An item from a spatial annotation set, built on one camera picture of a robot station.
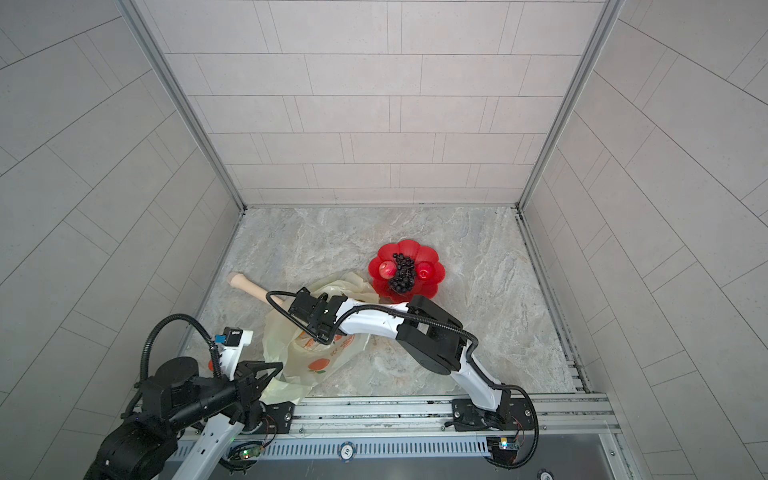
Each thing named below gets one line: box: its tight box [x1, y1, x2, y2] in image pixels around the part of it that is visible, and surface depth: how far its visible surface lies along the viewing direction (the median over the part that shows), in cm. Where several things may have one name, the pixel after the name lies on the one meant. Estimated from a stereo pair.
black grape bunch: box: [390, 252, 416, 293], surface depth 93 cm
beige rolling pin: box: [227, 271, 284, 306], surface depth 93 cm
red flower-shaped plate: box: [368, 239, 446, 303], surface depth 98 cm
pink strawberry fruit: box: [379, 260, 397, 280], surface depth 95 cm
